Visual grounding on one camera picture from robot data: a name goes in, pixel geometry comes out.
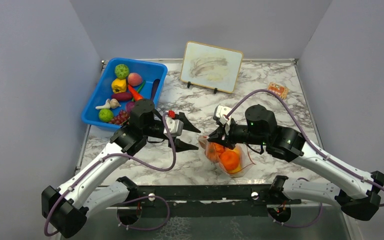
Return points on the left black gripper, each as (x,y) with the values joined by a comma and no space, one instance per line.
(180,145)

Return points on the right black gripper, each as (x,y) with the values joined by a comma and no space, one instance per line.
(216,136)

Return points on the toy orange pumpkin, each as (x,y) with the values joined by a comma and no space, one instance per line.
(213,151)

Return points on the toy orange tangerine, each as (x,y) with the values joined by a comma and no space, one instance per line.
(230,159)

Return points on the clear zip top bag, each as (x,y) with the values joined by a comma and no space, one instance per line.
(246,161)

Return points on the toy yellow lemon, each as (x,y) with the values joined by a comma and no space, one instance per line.
(237,170)

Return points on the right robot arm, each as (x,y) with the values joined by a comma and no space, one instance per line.
(355,191)

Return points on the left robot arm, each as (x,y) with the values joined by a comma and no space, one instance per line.
(67,207)

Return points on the toy purple eggplant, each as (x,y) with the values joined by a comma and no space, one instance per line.
(154,88)

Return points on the toy carrot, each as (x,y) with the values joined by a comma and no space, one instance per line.
(135,94)

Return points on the toy green chili pepper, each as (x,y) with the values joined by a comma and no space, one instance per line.
(139,89)

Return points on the toy red grapes bunch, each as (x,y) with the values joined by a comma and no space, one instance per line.
(120,118)

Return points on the whiteboard on stand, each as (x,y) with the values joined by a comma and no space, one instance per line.
(210,66)

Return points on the toy purple sweet potato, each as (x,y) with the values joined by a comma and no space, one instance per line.
(122,96)

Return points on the toy garlic bulb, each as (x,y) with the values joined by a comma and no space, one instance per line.
(114,103)

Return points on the orange snack packet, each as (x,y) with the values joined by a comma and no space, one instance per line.
(278,89)

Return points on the blue plastic bin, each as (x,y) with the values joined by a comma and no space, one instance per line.
(149,71)

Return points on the toy green crinkled lime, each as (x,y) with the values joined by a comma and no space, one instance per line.
(105,115)

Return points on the toy yellow bell pepper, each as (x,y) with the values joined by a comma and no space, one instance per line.
(119,85)

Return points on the toy green lettuce ball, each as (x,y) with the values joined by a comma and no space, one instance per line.
(121,71)

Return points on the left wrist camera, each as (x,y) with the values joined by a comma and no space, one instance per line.
(172,126)

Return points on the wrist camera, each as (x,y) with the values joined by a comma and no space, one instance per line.
(172,126)
(220,115)

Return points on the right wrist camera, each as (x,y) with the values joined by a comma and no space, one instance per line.
(220,115)

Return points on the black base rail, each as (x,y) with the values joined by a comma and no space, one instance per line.
(195,201)

